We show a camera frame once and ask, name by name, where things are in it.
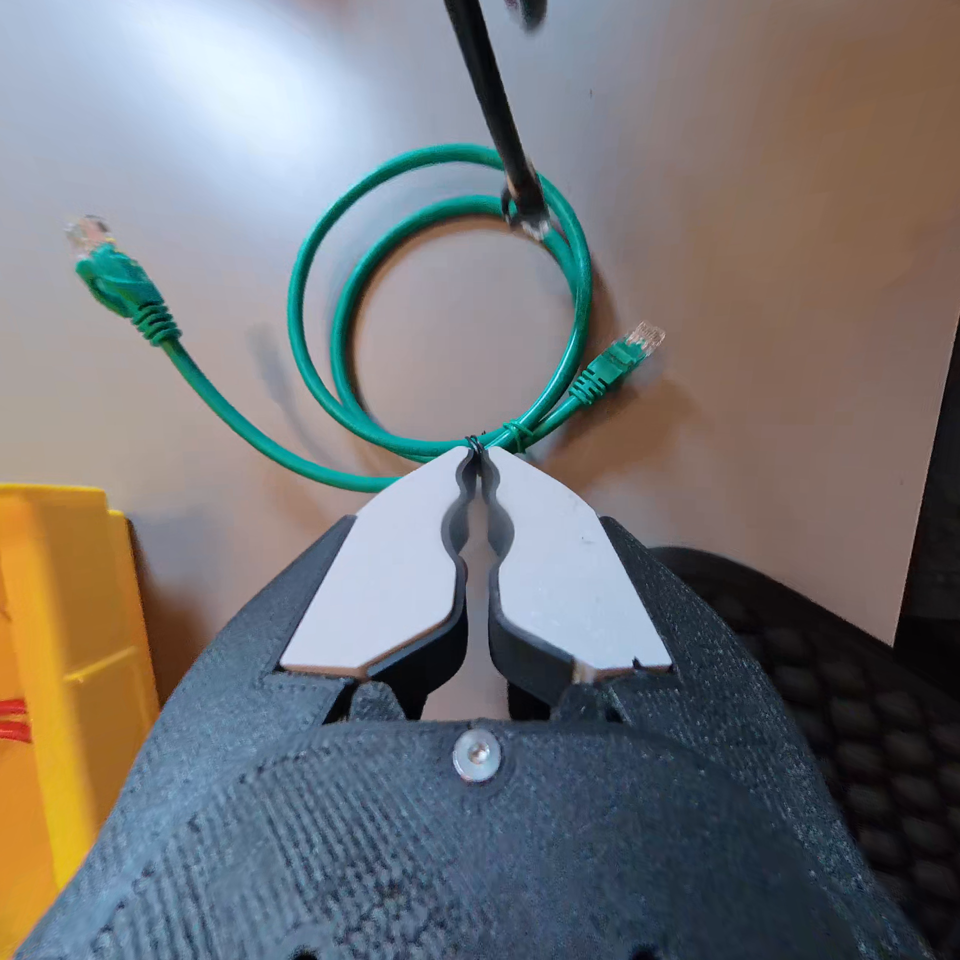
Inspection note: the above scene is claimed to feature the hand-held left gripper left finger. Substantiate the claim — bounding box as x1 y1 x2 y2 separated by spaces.
277 446 483 717

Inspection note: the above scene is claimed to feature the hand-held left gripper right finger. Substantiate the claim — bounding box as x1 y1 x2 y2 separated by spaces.
480 446 675 715

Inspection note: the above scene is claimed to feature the yellow plastic bin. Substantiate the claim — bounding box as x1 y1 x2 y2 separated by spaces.
0 483 161 960

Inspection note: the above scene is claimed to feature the green ethernet cable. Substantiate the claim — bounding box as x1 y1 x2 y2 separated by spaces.
63 142 667 494

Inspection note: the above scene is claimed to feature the black cable with clear plug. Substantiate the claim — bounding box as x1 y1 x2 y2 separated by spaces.
442 0 554 240

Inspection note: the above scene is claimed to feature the black mesh chair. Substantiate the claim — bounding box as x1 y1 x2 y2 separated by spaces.
648 546 960 960

